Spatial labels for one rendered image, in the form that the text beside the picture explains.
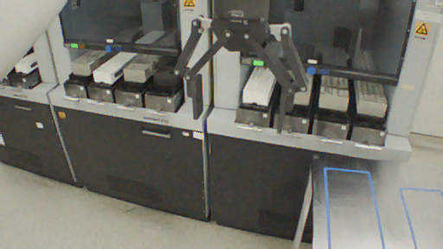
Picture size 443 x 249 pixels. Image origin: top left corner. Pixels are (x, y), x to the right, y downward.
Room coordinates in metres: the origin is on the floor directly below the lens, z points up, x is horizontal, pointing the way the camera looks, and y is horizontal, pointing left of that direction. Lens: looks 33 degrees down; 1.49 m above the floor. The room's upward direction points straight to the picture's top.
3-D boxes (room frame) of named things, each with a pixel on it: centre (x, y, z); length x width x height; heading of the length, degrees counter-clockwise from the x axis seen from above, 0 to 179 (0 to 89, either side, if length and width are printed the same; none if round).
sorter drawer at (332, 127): (1.33, -0.50, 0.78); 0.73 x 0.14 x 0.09; 164
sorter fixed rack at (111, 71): (1.49, 0.51, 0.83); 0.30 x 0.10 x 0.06; 164
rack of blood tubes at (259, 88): (1.29, -0.16, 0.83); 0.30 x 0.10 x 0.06; 164
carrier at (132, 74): (1.35, 0.40, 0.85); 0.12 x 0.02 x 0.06; 75
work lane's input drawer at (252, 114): (1.42, -0.20, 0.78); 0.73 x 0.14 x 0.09; 164
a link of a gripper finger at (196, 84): (0.47, 0.04, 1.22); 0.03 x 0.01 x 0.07; 164
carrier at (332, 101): (1.11, -0.43, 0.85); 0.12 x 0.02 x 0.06; 73
